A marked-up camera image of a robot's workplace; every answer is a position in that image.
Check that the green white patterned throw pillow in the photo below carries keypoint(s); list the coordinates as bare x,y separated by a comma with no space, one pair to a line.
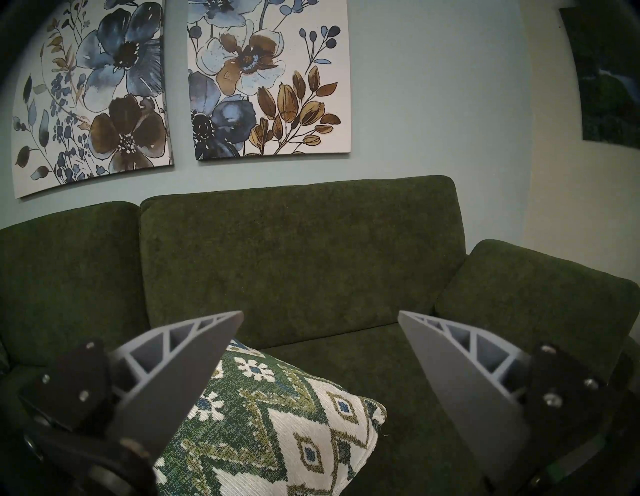
280,425

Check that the waterfall forest wall poster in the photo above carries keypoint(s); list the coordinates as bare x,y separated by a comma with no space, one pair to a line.
610,75

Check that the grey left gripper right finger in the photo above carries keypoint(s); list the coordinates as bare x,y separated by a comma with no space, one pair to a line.
465,385

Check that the floral canvas with brown leaves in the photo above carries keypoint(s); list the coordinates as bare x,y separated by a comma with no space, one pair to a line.
260,75

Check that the floral canvas with blue flowers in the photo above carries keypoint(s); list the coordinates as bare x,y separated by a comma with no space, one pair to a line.
115,75

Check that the green fabric sofa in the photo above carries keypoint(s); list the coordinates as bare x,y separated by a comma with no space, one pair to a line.
300,250

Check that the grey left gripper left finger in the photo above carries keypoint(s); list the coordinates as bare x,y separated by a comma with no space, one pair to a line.
165,380

